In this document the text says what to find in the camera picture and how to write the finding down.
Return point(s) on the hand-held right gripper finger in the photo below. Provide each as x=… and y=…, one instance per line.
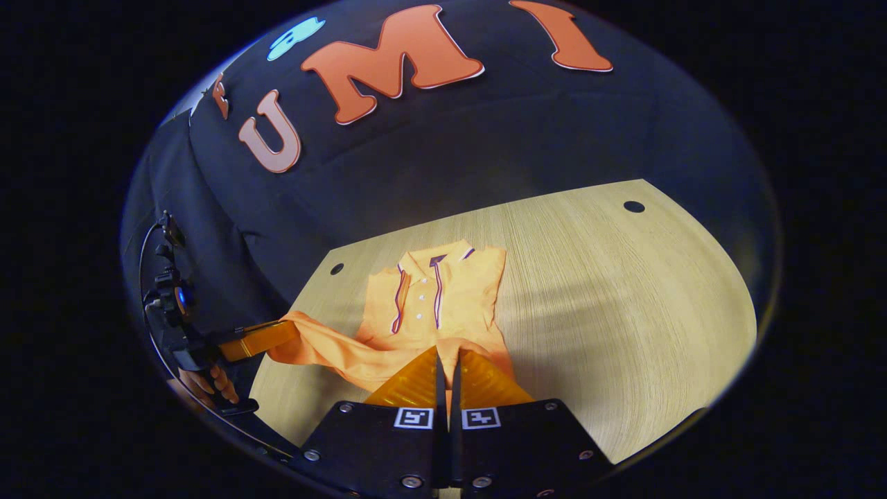
x=441, y=395
x=455, y=395

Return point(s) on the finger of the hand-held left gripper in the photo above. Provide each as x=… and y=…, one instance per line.
x=260, y=339

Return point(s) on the orange T-shirt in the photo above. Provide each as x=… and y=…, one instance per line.
x=423, y=298

